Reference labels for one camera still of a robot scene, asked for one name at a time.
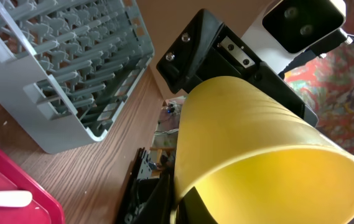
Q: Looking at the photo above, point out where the red serving tray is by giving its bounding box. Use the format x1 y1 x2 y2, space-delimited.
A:
0 150 65 224

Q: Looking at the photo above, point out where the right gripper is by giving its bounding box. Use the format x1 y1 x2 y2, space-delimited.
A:
156 9 319 127

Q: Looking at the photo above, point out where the yellow plastic cup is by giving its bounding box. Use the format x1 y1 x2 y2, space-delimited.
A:
174 76 354 223

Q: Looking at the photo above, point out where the colourful wall painting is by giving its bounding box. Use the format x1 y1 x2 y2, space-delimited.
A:
284 44 354 154

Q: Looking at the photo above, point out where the white plastic spoon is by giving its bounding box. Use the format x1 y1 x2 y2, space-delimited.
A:
0 190 33 208

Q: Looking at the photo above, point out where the grey dishwasher rack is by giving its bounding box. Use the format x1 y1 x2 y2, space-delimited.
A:
0 0 154 154

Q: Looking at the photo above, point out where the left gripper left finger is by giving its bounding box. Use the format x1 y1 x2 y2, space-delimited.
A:
116 174 172 224

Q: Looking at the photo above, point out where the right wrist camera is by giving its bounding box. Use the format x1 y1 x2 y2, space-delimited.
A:
241 0 347 74

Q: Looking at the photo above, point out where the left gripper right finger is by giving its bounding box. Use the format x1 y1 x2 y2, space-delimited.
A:
176 188 217 224

